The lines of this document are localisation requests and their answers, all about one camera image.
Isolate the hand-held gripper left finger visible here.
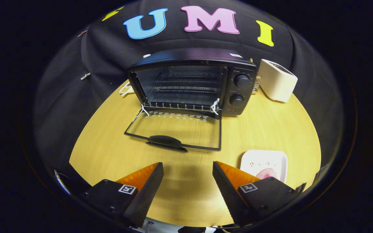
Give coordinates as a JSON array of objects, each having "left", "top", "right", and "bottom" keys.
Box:
[{"left": 80, "top": 162, "right": 164, "bottom": 228}]

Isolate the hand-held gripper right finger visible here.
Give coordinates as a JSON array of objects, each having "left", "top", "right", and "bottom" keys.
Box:
[{"left": 212, "top": 161, "right": 300, "bottom": 226}]

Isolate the pink ham slice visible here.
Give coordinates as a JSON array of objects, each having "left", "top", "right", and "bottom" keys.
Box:
[{"left": 256, "top": 168, "right": 277, "bottom": 180}]

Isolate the white square plate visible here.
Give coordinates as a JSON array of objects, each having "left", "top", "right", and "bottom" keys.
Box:
[{"left": 240, "top": 150, "right": 288, "bottom": 183}]

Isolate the black toaster oven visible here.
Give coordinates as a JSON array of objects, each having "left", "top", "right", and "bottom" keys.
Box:
[{"left": 124, "top": 48, "right": 258, "bottom": 152}]

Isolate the white slot toaster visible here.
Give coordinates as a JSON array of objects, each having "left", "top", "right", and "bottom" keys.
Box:
[{"left": 258, "top": 59, "right": 298, "bottom": 103}]

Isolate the white string tie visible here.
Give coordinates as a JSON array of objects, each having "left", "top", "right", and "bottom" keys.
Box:
[
  {"left": 210, "top": 98, "right": 221, "bottom": 116},
  {"left": 132, "top": 104, "right": 150, "bottom": 122}
]

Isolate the small wire mesh holder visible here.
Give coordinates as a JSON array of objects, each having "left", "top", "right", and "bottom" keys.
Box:
[{"left": 252, "top": 75, "right": 262, "bottom": 94}]

